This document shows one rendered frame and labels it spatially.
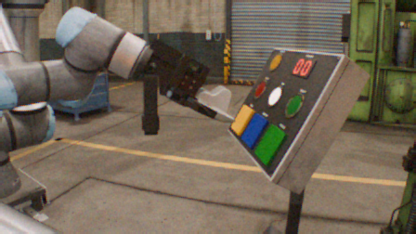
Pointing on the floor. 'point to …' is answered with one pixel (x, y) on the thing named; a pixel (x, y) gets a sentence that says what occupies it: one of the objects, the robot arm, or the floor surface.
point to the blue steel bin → (99, 97)
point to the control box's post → (293, 213)
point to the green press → (383, 60)
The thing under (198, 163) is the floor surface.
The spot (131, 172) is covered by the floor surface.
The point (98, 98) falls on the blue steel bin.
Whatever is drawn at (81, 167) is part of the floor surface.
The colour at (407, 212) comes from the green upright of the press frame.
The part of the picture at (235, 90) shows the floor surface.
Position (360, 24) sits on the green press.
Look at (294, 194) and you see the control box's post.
